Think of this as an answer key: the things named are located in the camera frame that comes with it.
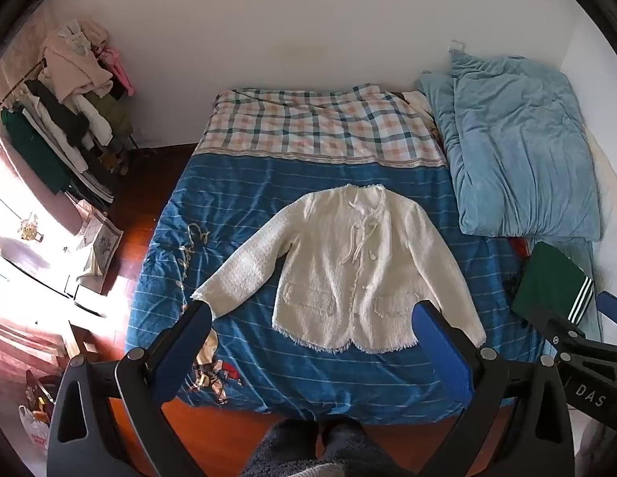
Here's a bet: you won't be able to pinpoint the clothes rack with hanging clothes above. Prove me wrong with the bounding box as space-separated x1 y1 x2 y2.
0 74 138 206

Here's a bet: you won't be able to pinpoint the plaid blanket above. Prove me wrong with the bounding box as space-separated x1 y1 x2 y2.
195 85 448 169

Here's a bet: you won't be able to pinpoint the white tweed jacket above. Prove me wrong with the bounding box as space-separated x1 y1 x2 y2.
190 184 487 356

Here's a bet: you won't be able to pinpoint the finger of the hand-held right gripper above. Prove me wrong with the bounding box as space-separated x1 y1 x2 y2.
596 291 617 332
520 305 588 363

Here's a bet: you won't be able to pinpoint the pink curtain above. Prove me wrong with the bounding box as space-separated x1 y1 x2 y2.
0 303 73 411

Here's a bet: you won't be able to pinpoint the person's grey fleece legs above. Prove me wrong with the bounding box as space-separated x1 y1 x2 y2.
239 418 385 477

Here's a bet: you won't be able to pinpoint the pile of beige pink clothes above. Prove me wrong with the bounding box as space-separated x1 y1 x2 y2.
40 19 114 104

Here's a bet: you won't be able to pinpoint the blue striped bed cover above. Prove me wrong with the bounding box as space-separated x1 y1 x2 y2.
124 151 603 425

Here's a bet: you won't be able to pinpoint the light blue duvet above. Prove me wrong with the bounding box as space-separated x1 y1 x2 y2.
419 52 603 243

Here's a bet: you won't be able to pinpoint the white bedding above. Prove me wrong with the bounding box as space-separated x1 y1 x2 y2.
584 124 617 309

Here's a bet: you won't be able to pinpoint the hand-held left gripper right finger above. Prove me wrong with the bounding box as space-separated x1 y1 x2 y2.
412 299 575 477

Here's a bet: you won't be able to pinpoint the green garment with white stripes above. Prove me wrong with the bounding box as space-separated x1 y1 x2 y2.
510 241 595 326

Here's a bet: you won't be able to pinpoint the printed tote bag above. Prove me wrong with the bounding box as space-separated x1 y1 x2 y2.
76 199 124 280

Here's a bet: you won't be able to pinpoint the pink clothes hangers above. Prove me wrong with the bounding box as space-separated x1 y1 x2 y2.
101 46 136 97

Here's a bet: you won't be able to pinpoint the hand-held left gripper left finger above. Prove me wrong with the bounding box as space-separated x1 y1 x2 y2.
46 301 215 477

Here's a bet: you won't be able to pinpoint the white plastic bag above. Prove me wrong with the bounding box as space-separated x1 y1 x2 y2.
17 404 52 454

